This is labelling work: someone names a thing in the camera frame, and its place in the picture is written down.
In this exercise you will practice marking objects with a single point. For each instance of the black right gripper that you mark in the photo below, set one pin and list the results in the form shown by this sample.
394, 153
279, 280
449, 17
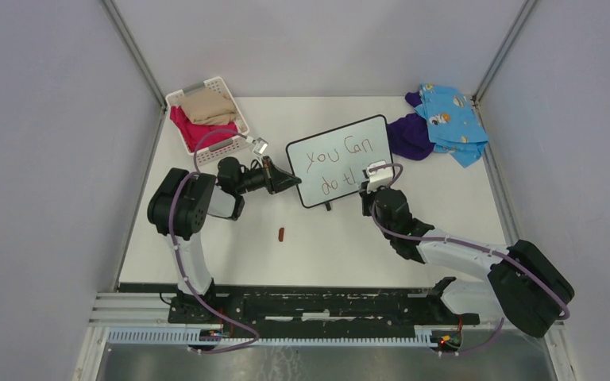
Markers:
366, 197

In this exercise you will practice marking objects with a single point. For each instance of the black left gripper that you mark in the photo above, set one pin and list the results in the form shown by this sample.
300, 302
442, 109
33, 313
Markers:
276, 178

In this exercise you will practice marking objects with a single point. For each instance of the black framed whiteboard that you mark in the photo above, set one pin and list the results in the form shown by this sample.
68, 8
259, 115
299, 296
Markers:
332, 164

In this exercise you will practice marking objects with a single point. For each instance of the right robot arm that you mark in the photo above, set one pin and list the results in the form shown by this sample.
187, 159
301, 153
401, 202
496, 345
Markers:
517, 282

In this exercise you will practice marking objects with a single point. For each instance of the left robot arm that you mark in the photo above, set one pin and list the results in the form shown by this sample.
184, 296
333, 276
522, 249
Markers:
178, 210

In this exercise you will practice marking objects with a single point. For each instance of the purple cloth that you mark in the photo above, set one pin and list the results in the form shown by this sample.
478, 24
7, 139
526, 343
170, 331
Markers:
408, 137

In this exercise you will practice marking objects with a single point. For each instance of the magenta cloth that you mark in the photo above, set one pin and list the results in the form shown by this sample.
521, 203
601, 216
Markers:
192, 134

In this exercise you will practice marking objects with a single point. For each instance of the blue patterned cloth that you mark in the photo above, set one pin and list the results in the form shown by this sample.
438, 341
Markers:
452, 125

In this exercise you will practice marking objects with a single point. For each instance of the beige folded cloth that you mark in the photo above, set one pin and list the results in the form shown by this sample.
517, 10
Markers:
208, 107

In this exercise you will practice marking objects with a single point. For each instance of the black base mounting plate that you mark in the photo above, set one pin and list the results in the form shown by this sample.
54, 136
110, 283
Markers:
317, 312

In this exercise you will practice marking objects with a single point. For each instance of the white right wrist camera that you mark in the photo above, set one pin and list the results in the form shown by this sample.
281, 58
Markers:
377, 175

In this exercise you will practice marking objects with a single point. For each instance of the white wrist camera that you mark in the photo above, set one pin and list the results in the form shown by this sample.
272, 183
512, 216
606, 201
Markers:
259, 147
377, 175

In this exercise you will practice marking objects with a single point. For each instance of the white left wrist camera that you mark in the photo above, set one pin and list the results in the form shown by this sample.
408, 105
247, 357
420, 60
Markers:
259, 147

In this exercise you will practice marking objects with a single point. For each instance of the white slotted cable duct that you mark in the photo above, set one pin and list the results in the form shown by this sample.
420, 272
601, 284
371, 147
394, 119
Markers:
190, 336

